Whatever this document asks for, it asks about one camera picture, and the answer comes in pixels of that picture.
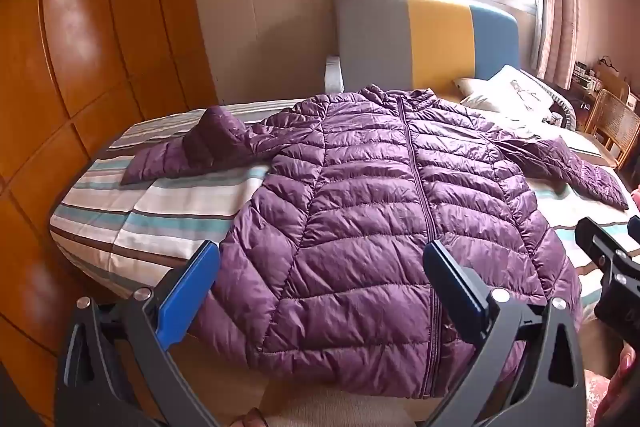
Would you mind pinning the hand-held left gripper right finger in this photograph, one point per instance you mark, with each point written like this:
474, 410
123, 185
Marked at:
452, 287

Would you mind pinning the grey yellow blue sofa chair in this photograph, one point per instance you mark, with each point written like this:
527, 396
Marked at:
440, 42

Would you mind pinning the cluttered wooden desk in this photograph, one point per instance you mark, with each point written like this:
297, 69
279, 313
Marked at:
590, 79

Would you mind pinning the purple down jacket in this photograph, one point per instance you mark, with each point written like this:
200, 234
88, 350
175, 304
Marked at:
360, 207

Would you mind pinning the cream pillow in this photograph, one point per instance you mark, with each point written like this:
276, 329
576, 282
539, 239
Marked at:
467, 89

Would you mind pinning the striped bed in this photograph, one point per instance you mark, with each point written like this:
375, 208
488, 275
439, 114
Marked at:
165, 207

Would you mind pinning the pink fleece clothing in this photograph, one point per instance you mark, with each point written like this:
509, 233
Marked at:
597, 399

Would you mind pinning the person's right hand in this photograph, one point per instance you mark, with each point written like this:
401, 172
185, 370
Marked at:
625, 364

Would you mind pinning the wicker chair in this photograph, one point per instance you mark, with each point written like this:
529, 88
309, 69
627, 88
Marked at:
617, 122

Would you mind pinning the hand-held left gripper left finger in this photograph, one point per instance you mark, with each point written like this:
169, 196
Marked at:
192, 279

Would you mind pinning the wooden wardrobe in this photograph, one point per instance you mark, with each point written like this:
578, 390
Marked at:
75, 57

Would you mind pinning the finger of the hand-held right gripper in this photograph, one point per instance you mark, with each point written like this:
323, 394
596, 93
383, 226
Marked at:
595, 238

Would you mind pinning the white printed pillow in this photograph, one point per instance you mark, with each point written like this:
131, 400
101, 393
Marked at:
520, 94

